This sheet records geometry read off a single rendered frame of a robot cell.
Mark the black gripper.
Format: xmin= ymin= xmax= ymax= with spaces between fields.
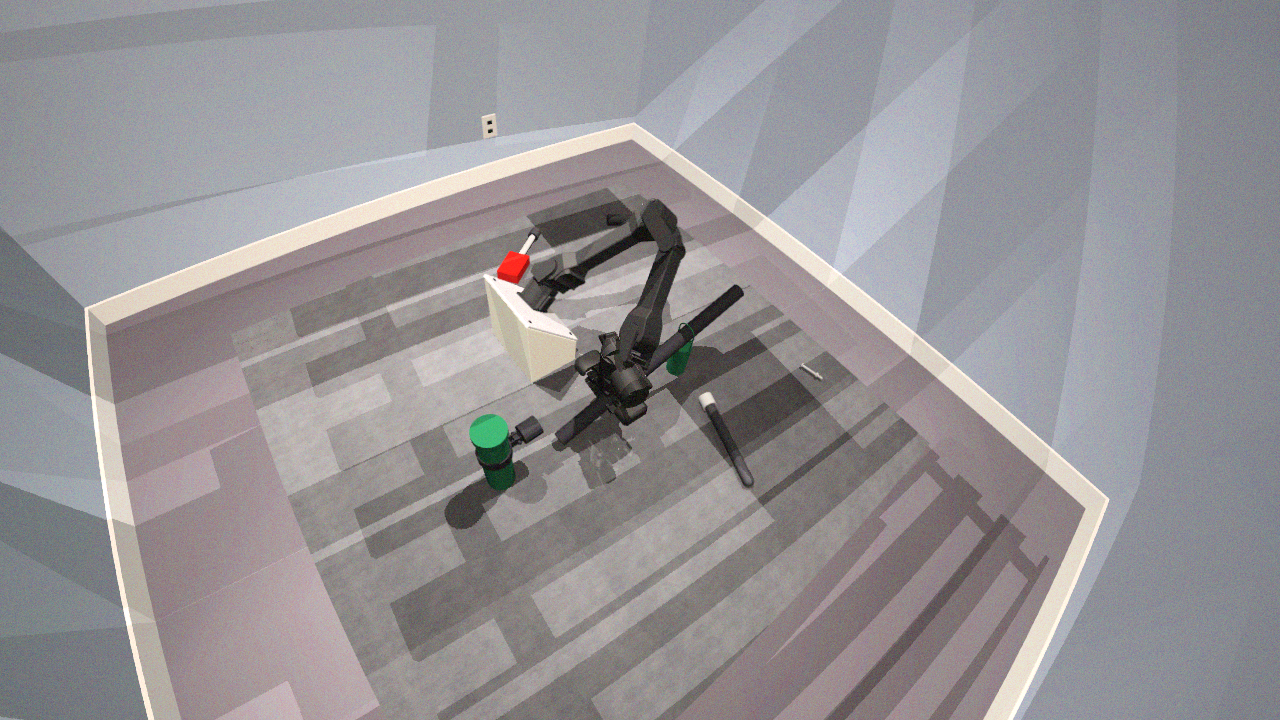
xmin=573 ymin=350 xmax=648 ymax=427

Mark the green cylinder with thin rod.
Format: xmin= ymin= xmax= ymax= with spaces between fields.
xmin=666 ymin=323 xmax=695 ymax=375

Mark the green post with cap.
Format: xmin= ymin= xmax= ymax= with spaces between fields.
xmin=468 ymin=414 xmax=516 ymax=491

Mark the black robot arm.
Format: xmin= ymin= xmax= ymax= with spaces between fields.
xmin=517 ymin=199 xmax=686 ymax=407

